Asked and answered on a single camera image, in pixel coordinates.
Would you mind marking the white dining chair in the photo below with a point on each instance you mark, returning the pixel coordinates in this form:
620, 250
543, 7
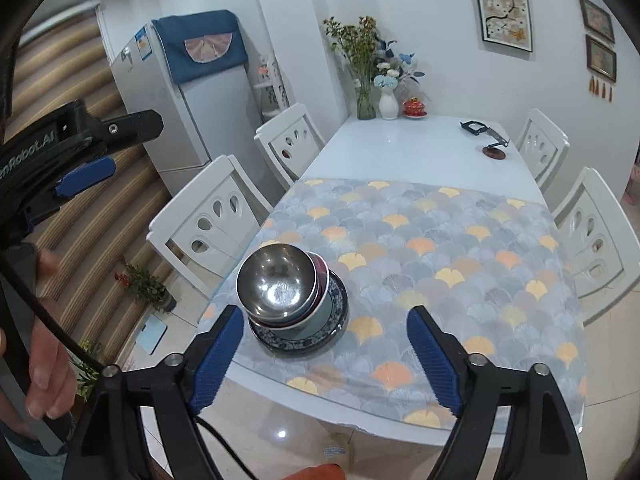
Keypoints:
542, 147
595, 240
200, 220
292, 140

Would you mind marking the stainless steel bowl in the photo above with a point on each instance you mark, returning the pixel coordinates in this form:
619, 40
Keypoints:
275, 285

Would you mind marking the fan-pattern tablecloth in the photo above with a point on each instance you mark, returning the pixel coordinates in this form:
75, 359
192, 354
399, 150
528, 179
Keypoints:
425, 270

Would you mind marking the striped brown curtain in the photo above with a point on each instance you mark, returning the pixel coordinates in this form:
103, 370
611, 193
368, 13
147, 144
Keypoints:
75, 240

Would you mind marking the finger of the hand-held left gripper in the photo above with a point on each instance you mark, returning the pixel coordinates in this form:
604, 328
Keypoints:
85, 172
135, 125

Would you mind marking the long floral wall painting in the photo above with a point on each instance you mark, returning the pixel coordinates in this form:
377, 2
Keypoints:
502, 5

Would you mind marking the person's left hand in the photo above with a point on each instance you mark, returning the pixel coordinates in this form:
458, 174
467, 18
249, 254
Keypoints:
52, 375

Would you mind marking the silver refrigerator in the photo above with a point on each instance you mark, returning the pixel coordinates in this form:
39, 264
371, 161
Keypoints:
200, 125

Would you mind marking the white ceramic vase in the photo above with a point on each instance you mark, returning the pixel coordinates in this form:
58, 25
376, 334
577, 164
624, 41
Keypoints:
388, 105

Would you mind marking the red lidded tea cup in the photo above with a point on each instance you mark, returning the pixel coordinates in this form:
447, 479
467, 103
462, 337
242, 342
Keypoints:
415, 107

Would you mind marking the light blue floor scale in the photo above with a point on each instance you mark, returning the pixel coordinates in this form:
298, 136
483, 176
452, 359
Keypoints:
151, 335

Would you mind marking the white corner shelf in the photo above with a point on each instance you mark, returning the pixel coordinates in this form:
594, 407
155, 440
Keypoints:
270, 85

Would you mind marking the orange garment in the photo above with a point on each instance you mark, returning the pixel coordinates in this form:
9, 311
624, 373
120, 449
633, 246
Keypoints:
320, 472

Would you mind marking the small framed picture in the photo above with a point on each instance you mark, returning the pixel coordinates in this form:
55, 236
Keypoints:
597, 17
601, 58

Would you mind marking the black phone stand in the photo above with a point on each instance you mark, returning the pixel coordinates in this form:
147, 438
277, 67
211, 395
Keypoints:
492, 147

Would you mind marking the glass vase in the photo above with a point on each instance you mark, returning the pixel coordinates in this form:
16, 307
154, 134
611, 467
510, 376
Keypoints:
366, 102

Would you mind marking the yellow green flower bouquet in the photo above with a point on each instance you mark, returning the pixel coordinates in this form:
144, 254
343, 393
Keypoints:
357, 45

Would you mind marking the person's left forearm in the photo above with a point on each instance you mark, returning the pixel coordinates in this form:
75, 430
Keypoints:
15, 447

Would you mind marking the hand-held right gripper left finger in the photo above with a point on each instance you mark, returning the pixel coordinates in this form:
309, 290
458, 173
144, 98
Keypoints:
220, 360

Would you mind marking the hanging wall ornaments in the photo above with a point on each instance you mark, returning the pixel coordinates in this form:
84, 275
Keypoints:
602, 90

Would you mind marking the red flowering potted plant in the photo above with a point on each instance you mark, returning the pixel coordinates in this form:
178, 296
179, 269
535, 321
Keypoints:
145, 285

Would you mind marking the blue white flower bouquet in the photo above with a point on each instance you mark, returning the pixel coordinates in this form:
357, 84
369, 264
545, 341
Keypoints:
397, 67

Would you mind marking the blue refrigerator cover cloth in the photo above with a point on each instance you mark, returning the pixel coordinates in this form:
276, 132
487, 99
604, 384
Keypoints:
200, 45

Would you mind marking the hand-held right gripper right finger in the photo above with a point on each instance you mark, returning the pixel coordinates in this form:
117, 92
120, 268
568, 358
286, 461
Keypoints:
432, 360

